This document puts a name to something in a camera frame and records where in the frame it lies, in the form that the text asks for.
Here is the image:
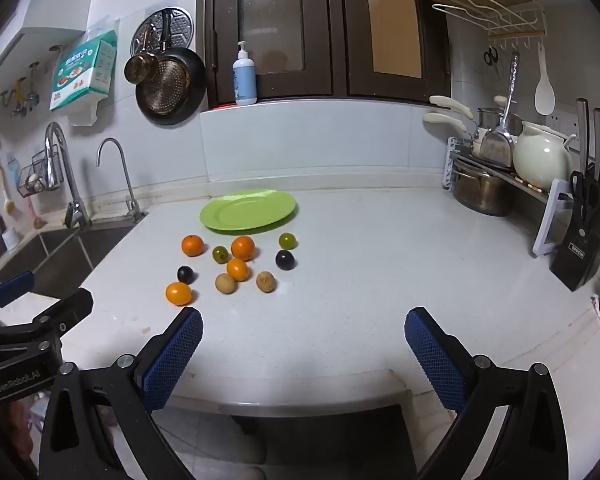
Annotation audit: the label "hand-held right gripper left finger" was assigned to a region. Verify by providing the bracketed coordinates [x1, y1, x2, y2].
[39, 306, 204, 480]

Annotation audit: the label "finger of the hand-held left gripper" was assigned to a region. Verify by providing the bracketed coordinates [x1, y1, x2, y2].
[0, 287, 95, 356]
[0, 271, 36, 331]

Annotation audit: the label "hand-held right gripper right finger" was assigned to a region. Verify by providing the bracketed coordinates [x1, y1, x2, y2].
[404, 306, 571, 480]

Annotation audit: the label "green plate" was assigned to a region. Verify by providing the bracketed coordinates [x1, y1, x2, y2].
[199, 189, 299, 234]

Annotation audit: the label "steel sink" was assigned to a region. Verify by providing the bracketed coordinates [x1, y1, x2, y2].
[0, 222, 141, 301]

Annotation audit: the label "yellow dish brush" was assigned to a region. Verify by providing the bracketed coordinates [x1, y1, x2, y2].
[0, 165, 17, 213]

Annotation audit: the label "tall chrome faucet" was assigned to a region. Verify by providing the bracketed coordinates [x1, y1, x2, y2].
[45, 121, 93, 229]

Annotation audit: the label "small chrome faucet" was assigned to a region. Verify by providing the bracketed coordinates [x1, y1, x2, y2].
[96, 138, 148, 223]

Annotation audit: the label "white metal dish rack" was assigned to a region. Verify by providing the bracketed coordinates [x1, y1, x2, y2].
[442, 137, 576, 258]

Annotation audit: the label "stainless steel pot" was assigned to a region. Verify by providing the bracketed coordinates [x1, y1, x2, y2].
[451, 167, 513, 217]

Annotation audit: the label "black knife block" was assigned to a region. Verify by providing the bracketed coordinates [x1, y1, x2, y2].
[550, 170, 600, 292]

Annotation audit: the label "metal spatula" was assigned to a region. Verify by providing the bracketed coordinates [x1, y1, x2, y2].
[480, 52, 522, 168]

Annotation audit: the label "black kitchen scissors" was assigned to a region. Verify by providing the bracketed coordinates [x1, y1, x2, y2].
[570, 172, 600, 211]

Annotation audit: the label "green white cardboard box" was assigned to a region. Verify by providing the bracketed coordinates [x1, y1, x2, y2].
[49, 29, 118, 112]

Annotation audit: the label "white ceramic jug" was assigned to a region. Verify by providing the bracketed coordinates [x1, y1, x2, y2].
[512, 121, 578, 191]

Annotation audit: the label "brass perforated strainer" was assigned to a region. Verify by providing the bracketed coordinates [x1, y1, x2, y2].
[142, 59, 191, 113]

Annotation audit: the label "small brass pot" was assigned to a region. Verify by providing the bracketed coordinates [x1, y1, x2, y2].
[124, 25, 160, 85]

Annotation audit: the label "black frying pan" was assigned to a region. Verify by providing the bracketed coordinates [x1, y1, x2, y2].
[135, 10, 207, 127]

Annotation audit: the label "white rice paddle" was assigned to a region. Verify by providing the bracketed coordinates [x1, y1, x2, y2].
[534, 41, 557, 116]

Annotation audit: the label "blue white pump bottle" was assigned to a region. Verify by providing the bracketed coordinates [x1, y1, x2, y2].
[232, 41, 258, 106]

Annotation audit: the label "round metal steamer plate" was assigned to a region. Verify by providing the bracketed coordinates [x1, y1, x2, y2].
[131, 6, 196, 56]

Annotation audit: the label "dark wooden cabinet door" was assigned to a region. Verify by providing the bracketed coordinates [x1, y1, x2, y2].
[337, 0, 451, 106]
[202, 0, 338, 108]

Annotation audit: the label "black wire basket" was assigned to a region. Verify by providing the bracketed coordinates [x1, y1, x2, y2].
[16, 145, 63, 198]

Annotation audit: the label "brass wall valve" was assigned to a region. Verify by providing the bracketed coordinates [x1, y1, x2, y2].
[0, 77, 41, 118]

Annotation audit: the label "cream pot handle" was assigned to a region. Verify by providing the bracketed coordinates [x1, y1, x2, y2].
[428, 95, 476, 121]
[422, 112, 468, 133]

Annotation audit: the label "steel handled knife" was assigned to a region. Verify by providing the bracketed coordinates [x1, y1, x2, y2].
[592, 108, 600, 181]
[576, 98, 591, 173]

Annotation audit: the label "white wire hanging rack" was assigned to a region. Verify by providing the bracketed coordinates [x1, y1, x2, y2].
[432, 0, 546, 38]

